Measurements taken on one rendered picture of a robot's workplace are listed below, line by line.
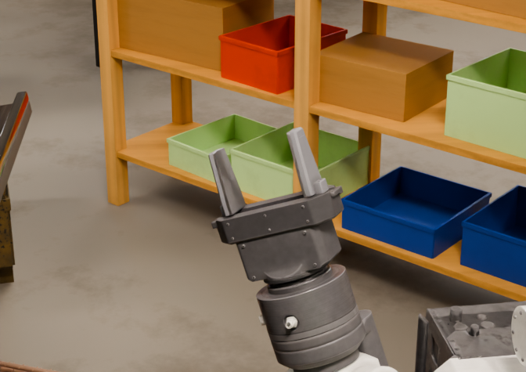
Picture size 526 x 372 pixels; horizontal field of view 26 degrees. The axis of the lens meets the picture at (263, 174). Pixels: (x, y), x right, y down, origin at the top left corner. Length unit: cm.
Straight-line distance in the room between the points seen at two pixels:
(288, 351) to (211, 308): 318
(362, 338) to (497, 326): 42
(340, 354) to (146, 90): 546
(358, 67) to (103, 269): 131
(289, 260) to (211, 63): 350
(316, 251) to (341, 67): 307
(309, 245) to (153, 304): 327
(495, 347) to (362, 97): 270
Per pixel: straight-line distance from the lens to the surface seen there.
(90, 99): 635
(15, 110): 209
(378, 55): 412
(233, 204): 107
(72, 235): 483
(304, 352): 105
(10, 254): 436
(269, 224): 104
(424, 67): 405
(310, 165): 103
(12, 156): 196
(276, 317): 105
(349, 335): 106
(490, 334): 145
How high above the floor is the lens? 214
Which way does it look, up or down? 24 degrees down
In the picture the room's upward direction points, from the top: straight up
